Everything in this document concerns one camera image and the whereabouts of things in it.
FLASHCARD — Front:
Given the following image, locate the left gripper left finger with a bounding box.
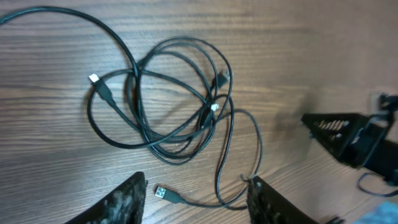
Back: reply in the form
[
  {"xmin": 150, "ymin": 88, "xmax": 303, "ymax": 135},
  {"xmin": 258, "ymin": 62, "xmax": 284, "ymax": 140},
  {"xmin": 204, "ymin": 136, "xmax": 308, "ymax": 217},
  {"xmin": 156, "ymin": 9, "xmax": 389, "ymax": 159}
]
[{"xmin": 67, "ymin": 172, "xmax": 147, "ymax": 224}]

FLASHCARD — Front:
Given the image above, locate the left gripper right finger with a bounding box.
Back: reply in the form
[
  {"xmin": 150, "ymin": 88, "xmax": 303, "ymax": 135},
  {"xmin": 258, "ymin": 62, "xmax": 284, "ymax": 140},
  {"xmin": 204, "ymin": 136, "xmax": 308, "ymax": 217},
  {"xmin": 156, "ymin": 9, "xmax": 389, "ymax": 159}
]
[{"xmin": 246, "ymin": 176, "xmax": 317, "ymax": 224}]

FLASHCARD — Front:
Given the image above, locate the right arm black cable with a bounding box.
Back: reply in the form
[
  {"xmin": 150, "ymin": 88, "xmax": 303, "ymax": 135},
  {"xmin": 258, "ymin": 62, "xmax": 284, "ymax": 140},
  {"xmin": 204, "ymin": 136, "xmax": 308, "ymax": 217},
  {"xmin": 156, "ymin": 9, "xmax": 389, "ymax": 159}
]
[{"xmin": 356, "ymin": 172, "xmax": 398, "ymax": 198}]

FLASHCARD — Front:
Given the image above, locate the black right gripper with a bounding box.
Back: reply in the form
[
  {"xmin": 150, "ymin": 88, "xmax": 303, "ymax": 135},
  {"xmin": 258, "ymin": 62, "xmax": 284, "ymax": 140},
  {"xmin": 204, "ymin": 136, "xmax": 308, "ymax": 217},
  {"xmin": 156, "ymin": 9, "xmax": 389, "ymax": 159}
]
[{"xmin": 301, "ymin": 93, "xmax": 397, "ymax": 186}]

